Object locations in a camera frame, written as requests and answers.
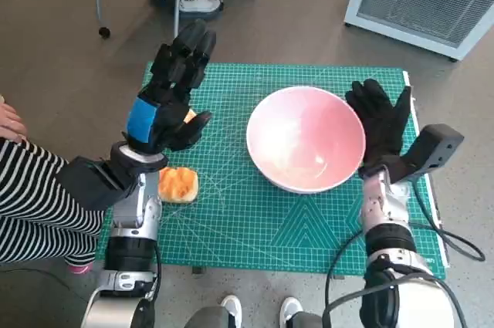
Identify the person's hand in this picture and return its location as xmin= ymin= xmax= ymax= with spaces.
xmin=0 ymin=102 xmax=28 ymax=144

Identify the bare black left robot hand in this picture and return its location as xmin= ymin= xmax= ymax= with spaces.
xmin=122 ymin=18 xmax=217 ymax=152

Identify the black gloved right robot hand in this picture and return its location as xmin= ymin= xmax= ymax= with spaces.
xmin=344 ymin=79 xmax=412 ymax=178

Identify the long toy bread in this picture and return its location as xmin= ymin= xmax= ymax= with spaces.
xmin=157 ymin=167 xmax=200 ymax=205

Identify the pink bowl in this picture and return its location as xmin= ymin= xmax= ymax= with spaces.
xmin=245 ymin=86 xmax=367 ymax=194

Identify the person in striped clothing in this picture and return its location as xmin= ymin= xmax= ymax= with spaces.
xmin=0 ymin=94 xmax=107 ymax=276

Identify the green cutting mat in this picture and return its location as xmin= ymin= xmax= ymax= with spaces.
xmin=98 ymin=60 xmax=447 ymax=281

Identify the person with white shoes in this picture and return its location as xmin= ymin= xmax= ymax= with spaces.
xmin=184 ymin=293 xmax=323 ymax=328

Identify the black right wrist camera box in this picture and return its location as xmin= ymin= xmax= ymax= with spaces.
xmin=387 ymin=123 xmax=465 ymax=183

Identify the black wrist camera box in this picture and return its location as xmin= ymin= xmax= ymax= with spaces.
xmin=387 ymin=123 xmax=465 ymax=183
xmin=56 ymin=156 xmax=138 ymax=211

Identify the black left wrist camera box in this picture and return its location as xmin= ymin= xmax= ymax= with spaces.
xmin=56 ymin=156 xmax=138 ymax=211

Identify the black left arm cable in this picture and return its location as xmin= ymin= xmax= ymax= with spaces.
xmin=144 ymin=242 xmax=162 ymax=306

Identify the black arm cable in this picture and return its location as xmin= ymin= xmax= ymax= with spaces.
xmin=144 ymin=242 xmax=162 ymax=306
xmin=322 ymin=227 xmax=366 ymax=320

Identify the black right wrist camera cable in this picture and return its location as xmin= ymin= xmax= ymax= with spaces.
xmin=412 ymin=179 xmax=486 ymax=263

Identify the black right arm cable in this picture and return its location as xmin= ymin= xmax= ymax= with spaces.
xmin=322 ymin=227 xmax=366 ymax=320

